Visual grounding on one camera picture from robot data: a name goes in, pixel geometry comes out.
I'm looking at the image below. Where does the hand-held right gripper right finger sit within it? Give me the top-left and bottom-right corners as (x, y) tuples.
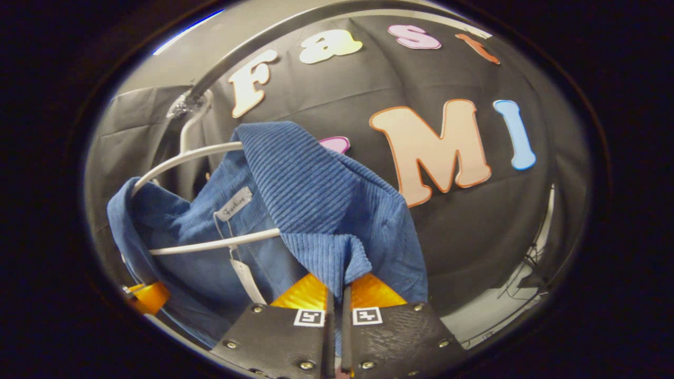
(341, 273), (468, 379)

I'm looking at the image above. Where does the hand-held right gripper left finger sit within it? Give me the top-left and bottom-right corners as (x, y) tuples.
(210, 273), (336, 379)

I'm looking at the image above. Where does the blue corduroy jacket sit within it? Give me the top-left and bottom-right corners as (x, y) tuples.
(107, 122), (429, 350)

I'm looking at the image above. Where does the white plastic clothes hanger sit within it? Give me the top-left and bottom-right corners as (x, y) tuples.
(131, 88), (283, 257)

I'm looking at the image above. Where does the black floor cable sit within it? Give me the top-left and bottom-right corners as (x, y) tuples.
(463, 241), (551, 345)

